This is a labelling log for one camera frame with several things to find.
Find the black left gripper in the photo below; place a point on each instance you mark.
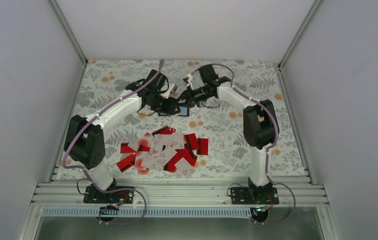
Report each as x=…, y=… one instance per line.
x=170, y=107

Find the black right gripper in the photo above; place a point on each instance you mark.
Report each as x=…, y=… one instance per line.
x=189, y=96

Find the black card holder wallet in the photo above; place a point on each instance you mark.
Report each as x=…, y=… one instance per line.
x=183, y=112

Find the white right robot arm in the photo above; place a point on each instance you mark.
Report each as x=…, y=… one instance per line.
x=260, y=125

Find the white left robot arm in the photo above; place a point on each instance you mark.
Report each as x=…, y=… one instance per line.
x=85, y=141

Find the white floral card centre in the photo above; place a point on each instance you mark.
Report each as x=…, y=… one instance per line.
x=160, y=142

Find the red card centre right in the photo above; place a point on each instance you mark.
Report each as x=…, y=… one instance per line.
x=191, y=141

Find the red card far right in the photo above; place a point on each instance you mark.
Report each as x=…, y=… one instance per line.
x=203, y=144

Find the red card lower right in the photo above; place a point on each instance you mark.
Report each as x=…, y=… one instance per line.
x=186, y=155

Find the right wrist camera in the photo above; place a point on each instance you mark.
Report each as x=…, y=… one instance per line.
x=188, y=81

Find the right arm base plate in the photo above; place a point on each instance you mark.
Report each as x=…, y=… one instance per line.
x=247, y=196

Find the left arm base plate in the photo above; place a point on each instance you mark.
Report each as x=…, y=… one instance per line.
x=94, y=196

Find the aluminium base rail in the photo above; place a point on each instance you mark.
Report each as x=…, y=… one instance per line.
x=182, y=192

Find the aluminium frame post right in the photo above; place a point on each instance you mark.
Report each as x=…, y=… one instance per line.
x=305, y=23

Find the slotted cable duct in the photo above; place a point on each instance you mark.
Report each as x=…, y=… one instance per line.
x=150, y=212

